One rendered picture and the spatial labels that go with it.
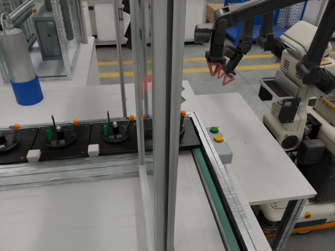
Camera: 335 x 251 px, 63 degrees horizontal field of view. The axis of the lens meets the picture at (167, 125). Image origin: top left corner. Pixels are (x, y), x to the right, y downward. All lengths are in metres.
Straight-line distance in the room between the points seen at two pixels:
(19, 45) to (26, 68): 0.14
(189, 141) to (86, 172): 0.47
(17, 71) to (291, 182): 1.55
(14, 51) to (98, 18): 3.47
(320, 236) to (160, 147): 2.09
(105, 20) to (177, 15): 4.87
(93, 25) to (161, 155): 4.88
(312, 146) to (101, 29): 4.15
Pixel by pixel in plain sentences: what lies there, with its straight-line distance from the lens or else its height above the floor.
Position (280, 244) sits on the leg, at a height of 0.46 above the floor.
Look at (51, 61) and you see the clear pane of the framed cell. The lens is 2.10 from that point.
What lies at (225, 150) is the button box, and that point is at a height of 0.96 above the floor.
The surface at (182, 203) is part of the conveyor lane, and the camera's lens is 1.07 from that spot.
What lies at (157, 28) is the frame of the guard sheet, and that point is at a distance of 0.27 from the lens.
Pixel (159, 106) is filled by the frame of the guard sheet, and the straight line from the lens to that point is 0.30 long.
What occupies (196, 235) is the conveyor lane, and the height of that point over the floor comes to 0.92.
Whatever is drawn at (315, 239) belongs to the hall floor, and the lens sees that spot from 2.33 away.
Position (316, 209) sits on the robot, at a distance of 2.13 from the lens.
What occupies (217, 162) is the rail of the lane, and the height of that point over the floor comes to 0.96.
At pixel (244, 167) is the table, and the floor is 0.86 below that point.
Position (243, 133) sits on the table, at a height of 0.86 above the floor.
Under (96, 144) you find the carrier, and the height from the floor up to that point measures 0.97.
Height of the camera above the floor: 1.75
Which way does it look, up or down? 35 degrees down
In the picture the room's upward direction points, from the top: 1 degrees clockwise
